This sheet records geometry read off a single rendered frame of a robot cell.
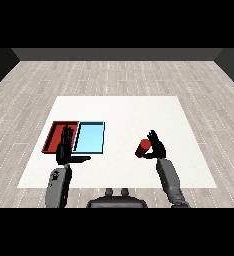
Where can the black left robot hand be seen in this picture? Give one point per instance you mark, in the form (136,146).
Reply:
(63,152)

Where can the shallow red open box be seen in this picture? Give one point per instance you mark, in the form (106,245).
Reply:
(55,137)

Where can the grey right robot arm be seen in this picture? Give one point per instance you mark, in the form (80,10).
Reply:
(170,183)

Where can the small red can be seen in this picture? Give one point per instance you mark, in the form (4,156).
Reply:
(143,148)

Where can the dark grey robot body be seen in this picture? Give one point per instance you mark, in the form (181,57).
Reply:
(117,201)

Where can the shallow light blue open box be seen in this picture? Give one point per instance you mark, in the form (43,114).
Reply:
(89,137)

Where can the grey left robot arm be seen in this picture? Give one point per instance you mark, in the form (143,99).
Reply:
(58,186)

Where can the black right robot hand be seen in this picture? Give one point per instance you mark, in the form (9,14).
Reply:
(159,148)

